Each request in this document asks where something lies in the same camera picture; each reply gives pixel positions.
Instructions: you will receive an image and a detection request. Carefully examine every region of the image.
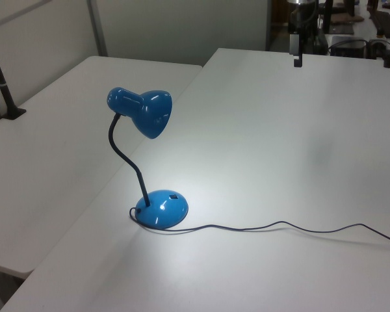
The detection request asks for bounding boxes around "white side table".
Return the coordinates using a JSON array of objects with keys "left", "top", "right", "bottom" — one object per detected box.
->
[{"left": 0, "top": 55, "right": 203, "bottom": 276}]

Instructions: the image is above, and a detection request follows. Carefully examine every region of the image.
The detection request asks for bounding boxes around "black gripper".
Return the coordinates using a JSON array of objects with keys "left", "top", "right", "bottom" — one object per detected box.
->
[{"left": 289, "top": 32, "right": 305, "bottom": 68}]

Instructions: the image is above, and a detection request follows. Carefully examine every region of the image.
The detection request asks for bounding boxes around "blue desk lamp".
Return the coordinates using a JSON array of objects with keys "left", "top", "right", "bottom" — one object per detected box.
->
[{"left": 106, "top": 86, "right": 190, "bottom": 230}]

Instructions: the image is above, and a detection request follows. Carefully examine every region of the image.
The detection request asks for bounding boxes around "thin black lamp cable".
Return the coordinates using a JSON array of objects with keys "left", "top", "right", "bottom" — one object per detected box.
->
[{"left": 128, "top": 207, "right": 390, "bottom": 247}]

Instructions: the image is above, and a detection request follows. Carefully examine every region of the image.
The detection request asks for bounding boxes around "black electronics box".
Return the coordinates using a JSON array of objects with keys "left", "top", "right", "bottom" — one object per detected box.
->
[{"left": 330, "top": 35, "right": 369, "bottom": 58}]

